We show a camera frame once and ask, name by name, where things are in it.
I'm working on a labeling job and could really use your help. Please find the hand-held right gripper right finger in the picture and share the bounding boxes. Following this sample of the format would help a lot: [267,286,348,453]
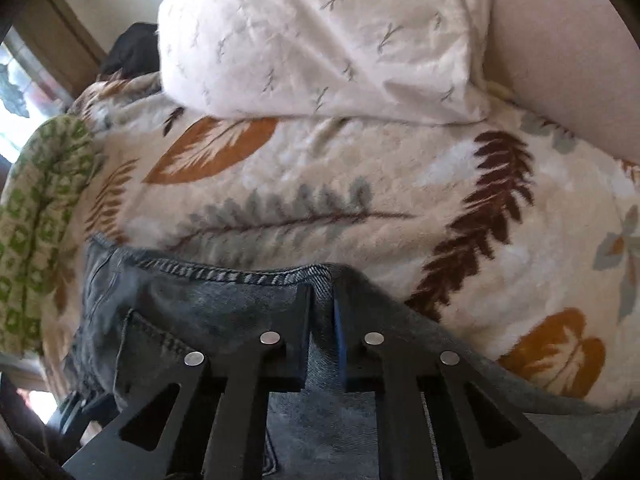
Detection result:
[332,299,582,480]

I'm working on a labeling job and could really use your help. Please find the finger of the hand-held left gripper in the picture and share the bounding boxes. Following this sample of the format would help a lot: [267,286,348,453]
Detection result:
[59,389,120,443]

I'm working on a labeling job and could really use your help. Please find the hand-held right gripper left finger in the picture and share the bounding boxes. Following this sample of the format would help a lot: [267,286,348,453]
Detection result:
[62,284,315,480]

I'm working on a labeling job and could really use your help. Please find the grey-blue denim pants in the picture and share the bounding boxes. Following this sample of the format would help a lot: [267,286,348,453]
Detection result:
[65,232,628,480]

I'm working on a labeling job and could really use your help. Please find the leaf print fleece blanket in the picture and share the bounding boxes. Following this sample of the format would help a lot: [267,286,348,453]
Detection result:
[40,72,640,411]

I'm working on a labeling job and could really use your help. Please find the green patterned cloth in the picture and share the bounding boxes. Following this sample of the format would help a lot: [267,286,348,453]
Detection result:
[0,115,103,356]

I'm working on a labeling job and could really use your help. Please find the white printed pillow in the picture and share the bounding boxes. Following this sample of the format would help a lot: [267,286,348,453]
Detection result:
[157,0,493,126]

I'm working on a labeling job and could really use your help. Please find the black cloth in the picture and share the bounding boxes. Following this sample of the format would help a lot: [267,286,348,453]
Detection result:
[99,22,163,82]

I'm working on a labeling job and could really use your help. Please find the window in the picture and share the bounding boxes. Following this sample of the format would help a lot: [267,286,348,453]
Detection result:
[0,27,76,161]

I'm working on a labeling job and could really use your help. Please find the beige padded headboard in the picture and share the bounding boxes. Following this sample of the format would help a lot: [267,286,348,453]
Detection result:
[487,0,640,166]

